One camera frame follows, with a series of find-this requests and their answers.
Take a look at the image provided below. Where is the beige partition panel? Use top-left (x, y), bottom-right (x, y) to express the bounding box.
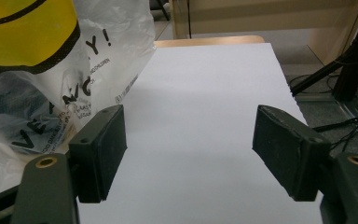
top-left (170, 0), bottom-right (358, 65)

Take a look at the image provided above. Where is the white and yellow plastic bag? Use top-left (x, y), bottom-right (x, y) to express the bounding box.
top-left (0, 0), bottom-right (157, 200)

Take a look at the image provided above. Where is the black floor cable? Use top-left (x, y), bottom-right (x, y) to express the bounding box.
top-left (311, 116), bottom-right (358, 152)
top-left (288, 74), bottom-right (338, 95)

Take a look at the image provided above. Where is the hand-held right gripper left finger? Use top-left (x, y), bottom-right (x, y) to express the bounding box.
top-left (68, 104), bottom-right (128, 204)

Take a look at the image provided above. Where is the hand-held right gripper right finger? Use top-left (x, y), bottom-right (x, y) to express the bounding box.
top-left (252, 105), bottom-right (332, 203)

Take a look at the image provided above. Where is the black metal stand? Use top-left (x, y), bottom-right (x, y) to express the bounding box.
top-left (290, 0), bottom-right (358, 135)

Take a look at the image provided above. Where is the black hanging cable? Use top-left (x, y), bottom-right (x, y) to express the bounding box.
top-left (186, 0), bottom-right (193, 39)

